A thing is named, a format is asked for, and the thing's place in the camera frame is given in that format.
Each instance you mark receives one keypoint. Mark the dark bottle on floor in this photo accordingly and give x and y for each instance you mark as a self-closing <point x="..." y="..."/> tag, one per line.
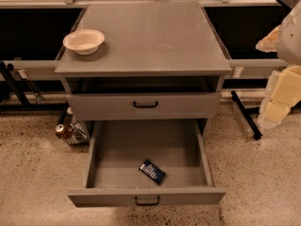
<point x="68" y="117"/>

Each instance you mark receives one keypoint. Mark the open grey middle drawer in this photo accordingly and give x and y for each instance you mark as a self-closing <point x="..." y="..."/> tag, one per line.
<point x="118" y="148"/>

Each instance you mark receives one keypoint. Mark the black stand leg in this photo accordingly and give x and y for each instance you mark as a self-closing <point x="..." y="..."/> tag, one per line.
<point x="247" y="114"/>
<point x="13" y="84"/>

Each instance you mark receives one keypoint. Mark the black stand leg right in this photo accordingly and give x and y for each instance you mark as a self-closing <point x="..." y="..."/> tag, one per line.
<point x="247" y="114"/>

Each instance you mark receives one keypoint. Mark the black middle drawer handle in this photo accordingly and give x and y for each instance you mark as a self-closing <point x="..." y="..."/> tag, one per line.
<point x="147" y="201"/>

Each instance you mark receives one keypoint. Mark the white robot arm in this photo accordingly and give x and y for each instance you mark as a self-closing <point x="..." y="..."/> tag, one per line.
<point x="289" y="37"/>

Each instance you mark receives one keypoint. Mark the white bowl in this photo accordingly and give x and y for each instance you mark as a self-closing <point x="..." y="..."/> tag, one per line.
<point x="84" y="42"/>

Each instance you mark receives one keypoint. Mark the red soda can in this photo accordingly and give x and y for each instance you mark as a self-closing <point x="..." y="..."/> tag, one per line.
<point x="60" y="130"/>

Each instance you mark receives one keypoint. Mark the blue rxbar blueberry bar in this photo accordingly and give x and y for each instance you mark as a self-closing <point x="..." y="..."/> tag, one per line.
<point x="152" y="171"/>

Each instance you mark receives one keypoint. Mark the black top drawer handle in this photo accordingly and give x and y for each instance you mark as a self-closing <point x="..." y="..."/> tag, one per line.
<point x="145" y="106"/>

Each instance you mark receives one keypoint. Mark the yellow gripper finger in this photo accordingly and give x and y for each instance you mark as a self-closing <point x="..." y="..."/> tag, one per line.
<point x="282" y="93"/>
<point x="269" y="43"/>

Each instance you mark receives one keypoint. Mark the closed grey top drawer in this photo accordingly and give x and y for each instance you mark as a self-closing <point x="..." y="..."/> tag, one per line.
<point x="119" y="106"/>

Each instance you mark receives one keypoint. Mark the black stand leg left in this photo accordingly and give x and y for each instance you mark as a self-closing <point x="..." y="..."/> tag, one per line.
<point x="13" y="84"/>

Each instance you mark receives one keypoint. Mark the black drawer handle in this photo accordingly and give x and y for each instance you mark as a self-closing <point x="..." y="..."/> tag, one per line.
<point x="145" y="106"/>
<point x="147" y="201"/>

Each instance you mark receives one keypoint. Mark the grey drawer cabinet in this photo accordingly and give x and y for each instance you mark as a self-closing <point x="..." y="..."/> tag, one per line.
<point x="149" y="47"/>

